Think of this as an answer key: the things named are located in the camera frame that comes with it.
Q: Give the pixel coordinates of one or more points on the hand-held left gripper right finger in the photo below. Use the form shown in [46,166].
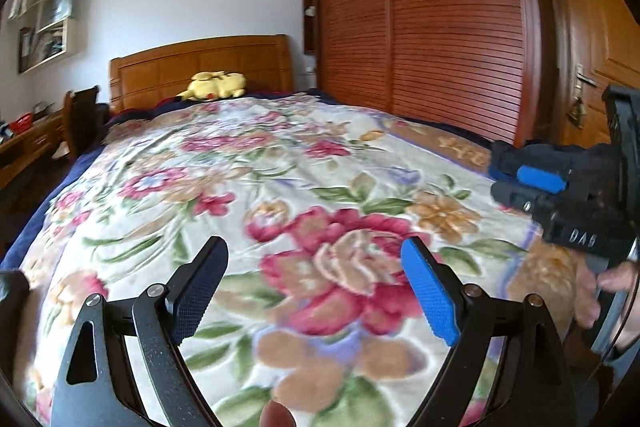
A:
[432,292]

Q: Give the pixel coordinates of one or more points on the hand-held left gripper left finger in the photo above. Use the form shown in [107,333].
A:
[200,292]

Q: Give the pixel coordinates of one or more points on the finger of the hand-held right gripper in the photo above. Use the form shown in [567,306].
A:
[540,179]
[517,202]

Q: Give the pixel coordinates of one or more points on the person's right hand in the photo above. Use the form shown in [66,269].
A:
[587,297]

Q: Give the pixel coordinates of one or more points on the person's left hand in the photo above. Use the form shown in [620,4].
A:
[276,416]

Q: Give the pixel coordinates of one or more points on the floral blanket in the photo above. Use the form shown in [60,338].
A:
[250,167]

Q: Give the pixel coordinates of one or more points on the wooden door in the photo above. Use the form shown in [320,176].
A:
[595,7]

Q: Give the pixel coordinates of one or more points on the wooden slatted wardrobe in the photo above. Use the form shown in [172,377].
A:
[425,32]

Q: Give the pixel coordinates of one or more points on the folded black jacket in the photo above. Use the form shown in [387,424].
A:
[12,287]

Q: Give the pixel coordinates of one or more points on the yellow plush toy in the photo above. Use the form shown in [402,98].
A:
[215,87]

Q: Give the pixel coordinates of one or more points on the wooden chair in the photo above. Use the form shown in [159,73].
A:
[82,117]

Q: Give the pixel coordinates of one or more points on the wooden desk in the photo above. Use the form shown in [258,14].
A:
[25,147]

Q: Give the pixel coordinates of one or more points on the wooden bed headboard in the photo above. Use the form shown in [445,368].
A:
[175,62]

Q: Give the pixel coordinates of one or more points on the red basket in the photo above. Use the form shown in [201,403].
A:
[21,125]

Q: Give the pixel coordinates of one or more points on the row of black binders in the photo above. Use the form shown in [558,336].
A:
[25,52]

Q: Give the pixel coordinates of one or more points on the white paper bag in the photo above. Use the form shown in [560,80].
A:
[56,7]

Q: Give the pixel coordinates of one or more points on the white wall shelf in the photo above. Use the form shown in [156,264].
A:
[67,42]

